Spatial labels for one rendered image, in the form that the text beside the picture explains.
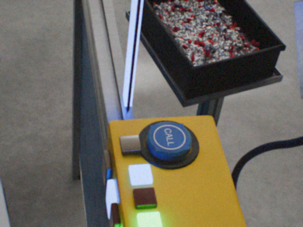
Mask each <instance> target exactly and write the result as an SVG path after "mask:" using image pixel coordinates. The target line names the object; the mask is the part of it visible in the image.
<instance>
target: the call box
mask: <svg viewBox="0 0 303 227"><path fill-rule="evenodd" d="M160 122H175V123H183V126H184V128H186V129H187V130H188V131H189V133H190V135H191V137H192V144H191V149H190V152H189V154H188V155H187V156H186V157H185V158H184V159H182V160H180V161H177V162H165V161H161V160H158V159H156V158H154V157H153V156H152V155H151V154H150V153H149V151H148V150H147V148H146V136H147V132H148V131H149V129H150V128H151V127H150V125H155V124H157V123H160ZM124 135H139V136H140V141H141V146H142V152H141V154H129V155H122V154H121V149H120V143H119V137H120V136H124ZM106 150H109V152H110V155H111V161H112V168H113V169H112V180H114V181H115V188H116V197H117V204H118V210H119V217H120V227H139V226H138V220H137V215H138V214H139V213H150V212H156V211H158V212H159V214H160V218H161V222H162V227H247V225H246V222H245V220H244V217H243V213H242V210H241V206H240V203H239V200H238V196H237V193H236V190H235V186H234V183H233V181H232V177H231V174H230V171H229V168H228V164H227V161H226V157H225V154H224V151H223V147H222V145H221V142H220V139H219V135H218V132H217V128H216V125H215V122H214V118H213V117H212V116H210V115H203V116H184V117H166V118H148V119H130V120H113V121H110V122H109V124H108V127H107V147H106ZM146 164H149V165H150V167H151V174H152V178H153V182H152V184H141V185H132V184H131V180H130V174H129V166H132V165H146ZM151 187H154V189H155V193H156V198H157V204H158V205H157V207H156V208H151V209H139V210H137V209H136V208H135V205H134V197H133V189H138V188H151Z"/></svg>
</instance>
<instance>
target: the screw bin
mask: <svg viewBox="0 0 303 227"><path fill-rule="evenodd" d="M168 1H169V0H143V10H142V19H141V28H140V30H141V32H142V33H143V35H144V36H145V38H146V40H147V41H148V42H149V43H150V45H151V46H152V48H153V49H154V51H155V53H156V54H157V56H158V57H159V59H160V60H161V61H162V63H163V65H164V66H165V68H166V69H167V71H168V72H169V74H170V75H171V77H172V78H173V79H174V81H175V82H176V84H177V85H178V87H179V89H180V90H181V92H182V93H183V95H184V96H185V97H186V99H191V98H194V97H199V96H203V95H207V94H211V93H215V92H218V91H222V90H226V89H230V88H232V87H236V86H240V85H243V84H248V83H251V82H254V81H259V80H262V79H267V78H270V77H272V76H273V73H274V70H275V67H276V63H277V60H278V57H279V55H280V52H284V51H285V49H286V45H285V44H284V43H283V42H282V41H281V40H280V39H279V38H278V36H277V35H276V34H275V33H274V32H273V31H272V29H271V28H270V27H268V25H267V24H266V23H265V21H264V20H263V19H262V18H261V17H260V16H259V15H258V13H257V12H256V11H255V10H254V9H253V8H252V7H251V5H250V4H249V3H248V2H247V1H246V0H219V1H220V3H221V4H222V5H223V6H224V7H225V8H226V9H227V11H228V12H229V13H230V15H231V16H232V17H233V18H234V19H235V20H236V22H237V23H238V24H239V25H240V27H241V28H242V30H243V31H244V32H245V33H246V34H247V35H248V36H249V37H250V39H251V40H252V41H253V40H254V41H255V43H259V46H257V47H258V48H259V50H257V51H255V52H250V53H247V54H242V55H238V56H234V57H230V58H226V59H222V60H218V61H213V62H211V63H207V64H203V65H199V66H194V65H193V64H192V63H191V61H190V59H189V58H188V57H187V55H186V54H185V53H184V52H183V51H182V49H181V47H180V46H179V44H178V43H177V41H176V40H175V39H174V37H173V36H172V35H171V33H170V32H169V30H168V29H167V28H166V26H165V25H164V23H163V22H162V20H161V19H160V18H159V17H158V15H157V14H156V12H155V11H154V9H153V8H152V6H151V5H152V4H153V3H155V4H158V3H164V2H168ZM170 1H171V0H170Z"/></svg>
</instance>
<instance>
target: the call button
mask: <svg viewBox="0 0 303 227"><path fill-rule="evenodd" d="M150 127H151V128H150V129H149V131H148V132H147V136H146V148H147V150H148V151H149V153H150V154H151V155H152V156H153V157H154V158H156V159H158V160H161V161H165V162H177V161H180V160H182V159H184V158H185V157H186V156H187V155H188V154H189V152H190V149H191V144H192V137H191V135H190V133H189V131H188V130H187V129H186V128H184V126H183V123H175V122H160V123H157V124H155V125H150Z"/></svg>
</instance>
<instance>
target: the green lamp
mask: <svg viewBox="0 0 303 227"><path fill-rule="evenodd" d="M137 220H138V226H139V227H162V222H161V218H160V214H159V212H158V211H156V212H150V213H139V214H138V215H137Z"/></svg>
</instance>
